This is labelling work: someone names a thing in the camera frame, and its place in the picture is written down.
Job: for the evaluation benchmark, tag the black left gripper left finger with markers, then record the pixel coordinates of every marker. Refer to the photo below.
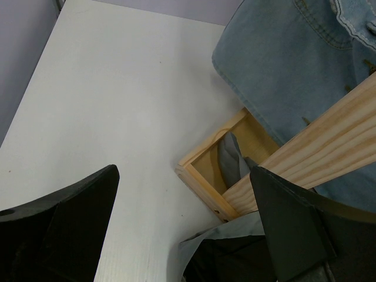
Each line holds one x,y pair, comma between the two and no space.
59,237

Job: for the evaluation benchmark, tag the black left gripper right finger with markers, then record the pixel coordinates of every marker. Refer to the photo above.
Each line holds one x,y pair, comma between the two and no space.
310,237

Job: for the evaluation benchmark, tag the wooden clothes rack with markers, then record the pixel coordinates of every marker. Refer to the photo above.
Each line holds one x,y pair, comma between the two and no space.
338,142

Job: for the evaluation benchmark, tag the light blue denim shirt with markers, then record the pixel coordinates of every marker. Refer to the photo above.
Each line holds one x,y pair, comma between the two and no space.
290,61

